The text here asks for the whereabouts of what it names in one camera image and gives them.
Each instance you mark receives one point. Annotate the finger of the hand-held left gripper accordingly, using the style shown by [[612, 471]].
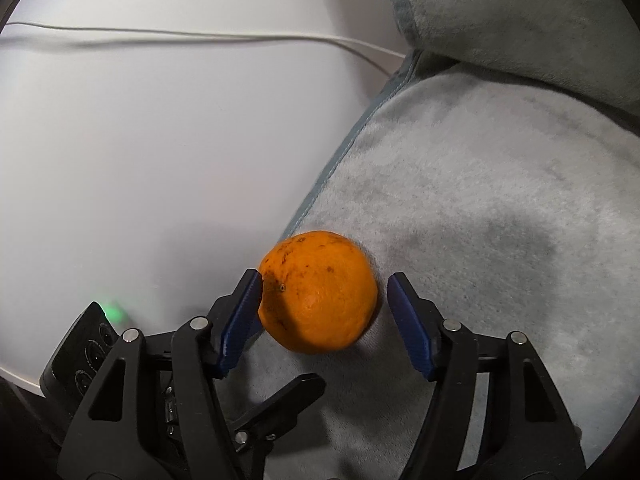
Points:
[[285, 405]]

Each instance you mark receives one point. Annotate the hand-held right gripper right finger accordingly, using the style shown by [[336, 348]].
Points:
[[407, 320]]

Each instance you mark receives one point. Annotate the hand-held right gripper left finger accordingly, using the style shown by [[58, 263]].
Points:
[[240, 320]]

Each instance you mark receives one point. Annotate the large orange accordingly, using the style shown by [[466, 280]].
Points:
[[320, 292]]

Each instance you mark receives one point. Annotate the light grey fleece blanket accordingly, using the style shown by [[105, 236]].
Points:
[[475, 235]]

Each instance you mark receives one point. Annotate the dark grey pillow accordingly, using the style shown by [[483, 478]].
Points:
[[500, 10]]

